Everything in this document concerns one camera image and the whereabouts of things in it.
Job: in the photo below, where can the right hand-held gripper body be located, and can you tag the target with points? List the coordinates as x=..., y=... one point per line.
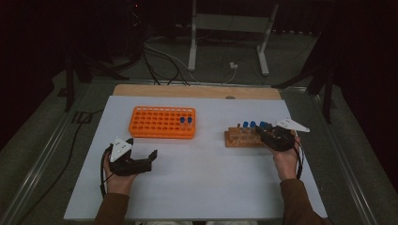
x=280, y=139

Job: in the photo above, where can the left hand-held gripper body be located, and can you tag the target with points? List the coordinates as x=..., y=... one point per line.
x=120, y=148

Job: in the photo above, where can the blue-capped glass test tube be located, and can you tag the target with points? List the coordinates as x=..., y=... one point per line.
x=189, y=119
x=182, y=119
x=263, y=124
x=252, y=124
x=246, y=124

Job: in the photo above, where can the wooden test tube rack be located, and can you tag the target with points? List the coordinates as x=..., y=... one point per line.
x=241, y=140

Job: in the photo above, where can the orange plastic test tube rack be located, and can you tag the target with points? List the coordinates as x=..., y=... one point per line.
x=156, y=123

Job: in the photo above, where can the person's right hand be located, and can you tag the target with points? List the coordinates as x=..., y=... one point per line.
x=286, y=165

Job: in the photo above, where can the person's left hand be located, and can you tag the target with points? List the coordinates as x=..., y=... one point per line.
x=119, y=184

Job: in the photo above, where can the white board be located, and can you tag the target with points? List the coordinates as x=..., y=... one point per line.
x=200, y=181

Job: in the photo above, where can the black tripod stand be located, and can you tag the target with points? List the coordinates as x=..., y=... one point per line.
x=327, y=93
x=69, y=81

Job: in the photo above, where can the white plug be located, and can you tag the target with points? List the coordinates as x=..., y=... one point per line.
x=233, y=65

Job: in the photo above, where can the grey metal stand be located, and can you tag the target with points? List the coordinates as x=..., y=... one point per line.
x=231, y=22

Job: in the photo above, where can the dark equipment rack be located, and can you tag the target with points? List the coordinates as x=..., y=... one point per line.
x=135, y=28

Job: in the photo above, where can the black floor bracket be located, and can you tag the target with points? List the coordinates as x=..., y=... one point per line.
x=82, y=117

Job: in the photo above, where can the aluminium rail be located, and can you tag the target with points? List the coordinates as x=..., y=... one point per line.
x=40, y=162
x=341, y=156

